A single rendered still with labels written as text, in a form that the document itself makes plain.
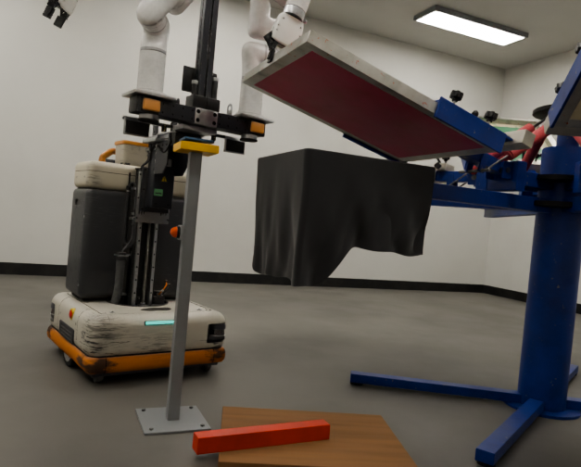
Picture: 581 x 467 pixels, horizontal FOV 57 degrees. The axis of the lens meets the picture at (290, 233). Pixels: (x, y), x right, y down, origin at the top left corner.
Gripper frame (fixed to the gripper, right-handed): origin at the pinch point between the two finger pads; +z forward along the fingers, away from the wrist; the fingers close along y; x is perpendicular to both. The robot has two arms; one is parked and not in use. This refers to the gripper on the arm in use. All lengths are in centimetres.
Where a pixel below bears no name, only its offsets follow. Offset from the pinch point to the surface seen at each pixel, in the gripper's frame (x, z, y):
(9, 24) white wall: -380, -65, 137
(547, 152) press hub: -2, -22, -129
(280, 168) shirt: 2.4, 33.8, -13.2
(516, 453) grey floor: 37, 98, -117
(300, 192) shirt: 20.0, 41.7, -15.8
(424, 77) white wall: -380, -223, -290
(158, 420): -11, 128, -7
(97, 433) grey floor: -5, 134, 12
